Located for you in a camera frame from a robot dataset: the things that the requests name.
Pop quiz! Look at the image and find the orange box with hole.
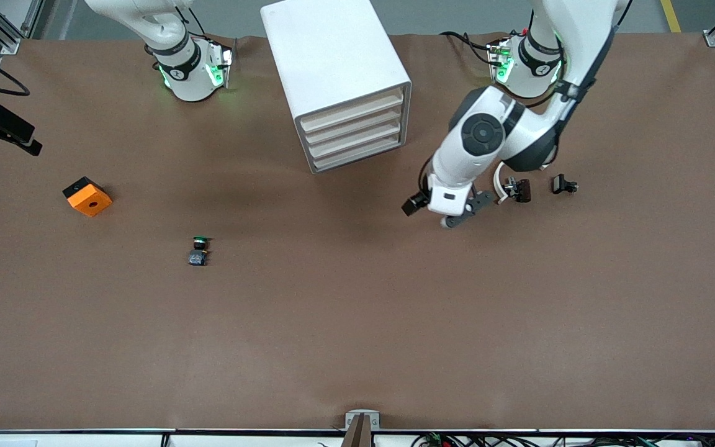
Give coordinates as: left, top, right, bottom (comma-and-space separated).
62, 176, 114, 219

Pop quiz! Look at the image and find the brown table cover mat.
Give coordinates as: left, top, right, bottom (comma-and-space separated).
0, 31, 715, 432

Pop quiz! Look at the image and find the small black clip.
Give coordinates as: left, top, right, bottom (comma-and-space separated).
551, 173, 580, 196

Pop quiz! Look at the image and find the white flat cable loop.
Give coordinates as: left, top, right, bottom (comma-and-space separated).
492, 162, 510, 205

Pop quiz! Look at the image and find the black base cable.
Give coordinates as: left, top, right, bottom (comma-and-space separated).
441, 29, 496, 66

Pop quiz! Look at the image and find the green push button switch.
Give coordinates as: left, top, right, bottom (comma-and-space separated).
187, 235, 210, 268

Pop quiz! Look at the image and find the grey metal bracket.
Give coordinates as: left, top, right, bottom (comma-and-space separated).
344, 409, 381, 431

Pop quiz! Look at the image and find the brown post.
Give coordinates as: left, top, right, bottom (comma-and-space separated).
341, 415, 374, 447

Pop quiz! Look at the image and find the tangled cable bundle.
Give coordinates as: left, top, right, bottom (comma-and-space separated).
410, 431, 715, 447

